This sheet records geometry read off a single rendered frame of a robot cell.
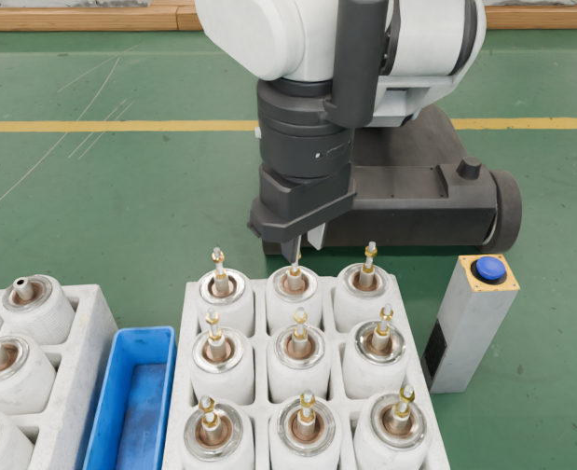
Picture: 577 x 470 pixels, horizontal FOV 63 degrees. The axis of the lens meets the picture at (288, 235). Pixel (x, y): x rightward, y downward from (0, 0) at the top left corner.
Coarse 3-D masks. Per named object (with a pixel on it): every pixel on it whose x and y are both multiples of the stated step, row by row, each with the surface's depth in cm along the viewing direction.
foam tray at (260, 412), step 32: (192, 288) 85; (256, 288) 85; (192, 320) 80; (256, 320) 80; (256, 352) 76; (416, 352) 76; (192, 384) 74; (256, 384) 72; (416, 384) 72; (256, 416) 68; (352, 416) 70; (256, 448) 65; (352, 448) 65
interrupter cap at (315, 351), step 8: (288, 328) 70; (312, 328) 70; (280, 336) 69; (288, 336) 69; (312, 336) 69; (320, 336) 69; (280, 344) 68; (288, 344) 69; (312, 344) 68; (320, 344) 68; (280, 352) 67; (288, 352) 67; (296, 352) 68; (304, 352) 68; (312, 352) 67; (320, 352) 67; (280, 360) 66; (288, 360) 67; (296, 360) 66; (304, 360) 66; (312, 360) 67; (320, 360) 66; (296, 368) 66; (304, 368) 66
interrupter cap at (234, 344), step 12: (204, 336) 69; (228, 336) 69; (204, 348) 68; (228, 348) 68; (240, 348) 68; (204, 360) 66; (216, 360) 67; (228, 360) 66; (240, 360) 67; (216, 372) 65
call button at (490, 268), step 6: (480, 258) 70; (486, 258) 70; (492, 258) 70; (480, 264) 69; (486, 264) 69; (492, 264) 69; (498, 264) 69; (480, 270) 69; (486, 270) 69; (492, 270) 69; (498, 270) 69; (504, 270) 69; (486, 276) 69; (492, 276) 68; (498, 276) 68
